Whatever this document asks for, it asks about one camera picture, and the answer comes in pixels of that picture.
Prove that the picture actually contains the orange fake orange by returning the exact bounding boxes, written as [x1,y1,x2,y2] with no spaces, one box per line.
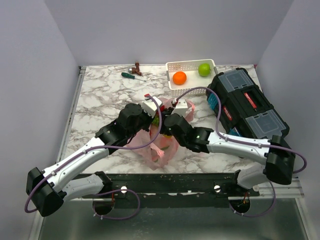
[172,71,187,85]

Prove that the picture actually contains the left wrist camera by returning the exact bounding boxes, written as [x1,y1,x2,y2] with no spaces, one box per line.
[141,94,163,118]

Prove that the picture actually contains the green fake apple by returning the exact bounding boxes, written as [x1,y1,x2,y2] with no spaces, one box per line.
[198,63,211,77]

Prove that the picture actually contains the aluminium frame rail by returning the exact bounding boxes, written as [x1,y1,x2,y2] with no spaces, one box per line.
[54,66,306,198]

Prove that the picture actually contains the brown metal faucet valve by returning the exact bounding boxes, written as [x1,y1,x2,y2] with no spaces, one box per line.
[128,61,142,76]

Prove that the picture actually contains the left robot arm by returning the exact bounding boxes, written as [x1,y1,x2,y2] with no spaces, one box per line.
[24,97,162,217]

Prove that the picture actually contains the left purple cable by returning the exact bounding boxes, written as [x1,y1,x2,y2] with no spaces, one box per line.
[24,94,163,214]

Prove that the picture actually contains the white perforated plastic basket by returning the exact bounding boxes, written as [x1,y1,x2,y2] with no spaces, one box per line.
[165,59,217,97]

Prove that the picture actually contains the purple cable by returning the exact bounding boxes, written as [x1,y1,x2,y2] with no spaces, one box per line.
[24,94,163,214]
[174,86,308,175]

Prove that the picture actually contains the green fruit with black trim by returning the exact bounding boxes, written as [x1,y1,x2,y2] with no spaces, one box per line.
[152,115,160,127]

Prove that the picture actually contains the green handled screwdriver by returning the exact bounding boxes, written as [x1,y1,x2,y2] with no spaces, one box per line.
[121,72,146,82]

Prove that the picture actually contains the yellow fake lemon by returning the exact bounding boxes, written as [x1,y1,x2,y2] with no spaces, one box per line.
[162,134,172,139]

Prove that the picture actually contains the pink plastic bag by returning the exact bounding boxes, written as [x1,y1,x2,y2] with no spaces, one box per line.
[126,97,195,170]

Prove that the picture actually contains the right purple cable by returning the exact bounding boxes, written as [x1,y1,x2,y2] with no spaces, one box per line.
[174,86,308,175]

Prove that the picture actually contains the black plastic toolbox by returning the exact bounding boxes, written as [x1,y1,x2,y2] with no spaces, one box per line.
[206,67,290,139]

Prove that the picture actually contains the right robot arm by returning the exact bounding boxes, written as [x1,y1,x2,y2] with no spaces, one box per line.
[162,113,296,196]

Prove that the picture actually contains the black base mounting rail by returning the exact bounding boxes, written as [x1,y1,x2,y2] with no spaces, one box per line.
[82,172,261,209]

